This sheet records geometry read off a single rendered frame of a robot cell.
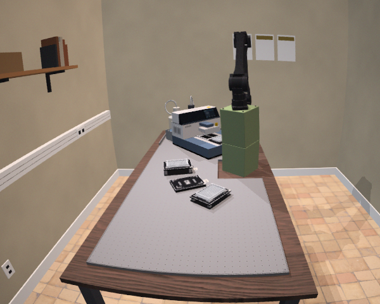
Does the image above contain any white microplate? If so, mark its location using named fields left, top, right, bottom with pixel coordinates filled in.
left=166, top=159, right=189, bottom=168
left=195, top=184, right=226, bottom=201
left=211, top=135, right=222, bottom=142

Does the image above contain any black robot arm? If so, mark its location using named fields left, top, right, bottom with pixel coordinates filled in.
left=229, top=31, right=251, bottom=111

